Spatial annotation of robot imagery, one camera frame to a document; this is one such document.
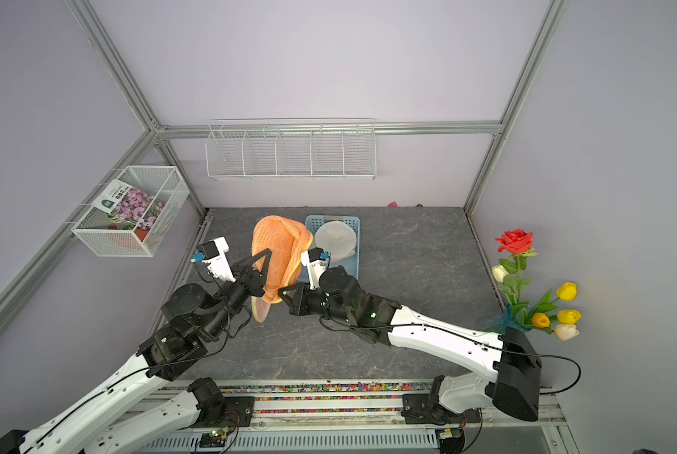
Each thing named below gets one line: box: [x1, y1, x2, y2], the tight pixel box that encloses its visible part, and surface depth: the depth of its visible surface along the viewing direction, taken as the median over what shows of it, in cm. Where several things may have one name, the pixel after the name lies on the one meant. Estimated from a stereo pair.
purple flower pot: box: [106, 188, 164, 243], surface depth 76 cm
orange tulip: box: [531, 312, 551, 329], surface depth 59 cm
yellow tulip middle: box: [556, 309, 583, 325], surface depth 60 cm
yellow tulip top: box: [555, 281, 578, 302], surface depth 65 cm
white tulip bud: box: [490, 264, 509, 283], surface depth 70 cm
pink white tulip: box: [554, 323, 580, 342], surface depth 59 cm
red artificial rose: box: [495, 228, 535, 255], surface depth 64 cm
